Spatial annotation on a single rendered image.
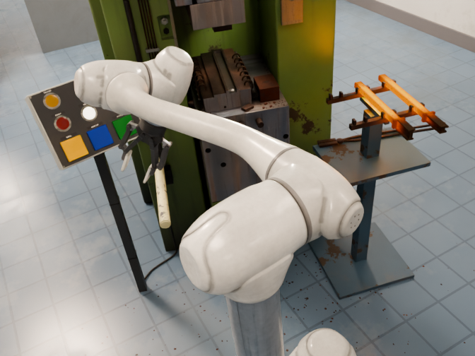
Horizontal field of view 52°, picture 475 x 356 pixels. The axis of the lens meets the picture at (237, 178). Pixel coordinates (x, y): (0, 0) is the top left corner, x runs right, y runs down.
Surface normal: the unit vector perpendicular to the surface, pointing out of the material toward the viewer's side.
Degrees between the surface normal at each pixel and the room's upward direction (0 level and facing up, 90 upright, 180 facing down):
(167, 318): 0
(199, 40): 90
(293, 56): 90
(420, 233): 0
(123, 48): 90
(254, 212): 18
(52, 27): 90
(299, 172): 9
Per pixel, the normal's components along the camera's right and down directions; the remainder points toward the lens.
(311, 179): 0.12, -0.75
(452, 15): -0.87, 0.36
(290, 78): 0.19, 0.60
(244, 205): -0.11, -0.74
